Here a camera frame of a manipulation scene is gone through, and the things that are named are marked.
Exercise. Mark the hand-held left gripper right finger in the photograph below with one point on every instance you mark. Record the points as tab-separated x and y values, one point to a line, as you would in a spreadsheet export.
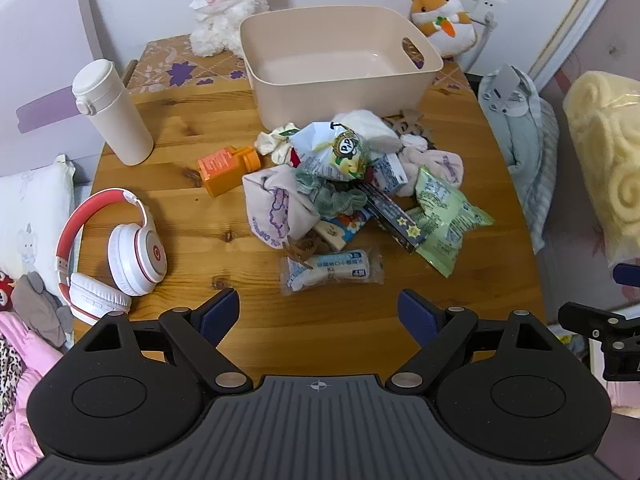
417	317

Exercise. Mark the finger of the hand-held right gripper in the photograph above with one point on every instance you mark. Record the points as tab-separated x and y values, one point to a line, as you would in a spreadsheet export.
627	274
595	321

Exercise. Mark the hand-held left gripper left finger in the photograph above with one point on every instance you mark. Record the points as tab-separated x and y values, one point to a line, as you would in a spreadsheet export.
220	317

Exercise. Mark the green snack bag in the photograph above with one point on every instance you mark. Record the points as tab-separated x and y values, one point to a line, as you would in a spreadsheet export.
445	225

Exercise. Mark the green scrunchie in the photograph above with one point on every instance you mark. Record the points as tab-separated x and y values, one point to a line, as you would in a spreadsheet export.
330	200

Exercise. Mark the white and yellow snack bag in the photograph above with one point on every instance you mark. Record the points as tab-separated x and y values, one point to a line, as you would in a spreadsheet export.
340	155

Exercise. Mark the beige hair claw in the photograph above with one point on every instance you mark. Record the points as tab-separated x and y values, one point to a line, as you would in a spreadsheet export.
407	120

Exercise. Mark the beige plastic storage bin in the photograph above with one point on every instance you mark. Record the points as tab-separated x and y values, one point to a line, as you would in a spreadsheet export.
340	95

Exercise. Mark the wooden desktop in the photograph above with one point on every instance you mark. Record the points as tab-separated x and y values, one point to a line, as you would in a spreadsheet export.
200	240

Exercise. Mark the white blue snack packet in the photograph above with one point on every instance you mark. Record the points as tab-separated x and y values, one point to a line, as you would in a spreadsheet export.
335	267

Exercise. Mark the dark box with star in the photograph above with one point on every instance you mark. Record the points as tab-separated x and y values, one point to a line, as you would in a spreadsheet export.
395	220

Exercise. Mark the white and red headphones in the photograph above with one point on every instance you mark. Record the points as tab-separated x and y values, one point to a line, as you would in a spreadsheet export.
135	255

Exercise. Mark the small brown hair claw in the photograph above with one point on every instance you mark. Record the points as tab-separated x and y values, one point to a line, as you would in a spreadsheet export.
305	250

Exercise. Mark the cream rolled blanket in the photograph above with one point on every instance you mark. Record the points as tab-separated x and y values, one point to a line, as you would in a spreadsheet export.
605	160

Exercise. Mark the orange plastic bottle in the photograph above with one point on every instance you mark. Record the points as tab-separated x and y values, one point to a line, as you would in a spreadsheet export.
220	172

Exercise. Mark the grey plush toy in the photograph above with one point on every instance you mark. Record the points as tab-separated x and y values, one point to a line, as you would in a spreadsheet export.
40	305

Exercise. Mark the crumpled white wrapper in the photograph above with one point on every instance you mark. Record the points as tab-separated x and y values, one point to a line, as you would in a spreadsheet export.
275	142

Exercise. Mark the grey-green clothing pile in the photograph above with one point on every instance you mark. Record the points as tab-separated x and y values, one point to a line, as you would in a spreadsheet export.
520	125

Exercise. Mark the red plush toy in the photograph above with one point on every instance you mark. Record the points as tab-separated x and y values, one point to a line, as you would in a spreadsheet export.
5	292

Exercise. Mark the white pillow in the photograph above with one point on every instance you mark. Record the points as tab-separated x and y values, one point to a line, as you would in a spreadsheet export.
30	210

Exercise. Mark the leopard print cloth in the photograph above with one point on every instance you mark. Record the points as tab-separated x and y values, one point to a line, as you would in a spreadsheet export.
7	375

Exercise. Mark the white thermos bottle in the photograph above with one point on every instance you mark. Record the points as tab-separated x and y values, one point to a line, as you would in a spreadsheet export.
120	120

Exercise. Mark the orange hamster plush toy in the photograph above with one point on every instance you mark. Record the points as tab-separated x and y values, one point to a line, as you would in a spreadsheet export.
450	35

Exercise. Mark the white lamb plush toy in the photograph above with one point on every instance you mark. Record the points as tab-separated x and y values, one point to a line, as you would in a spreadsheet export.
225	15

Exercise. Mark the brown wooden post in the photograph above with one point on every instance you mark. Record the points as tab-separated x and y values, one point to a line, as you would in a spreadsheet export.
130	75

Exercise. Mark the white door frame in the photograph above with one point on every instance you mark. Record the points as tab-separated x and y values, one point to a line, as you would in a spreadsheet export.
575	10

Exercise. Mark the white wall socket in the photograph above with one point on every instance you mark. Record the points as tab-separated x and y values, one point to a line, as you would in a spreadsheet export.
480	2

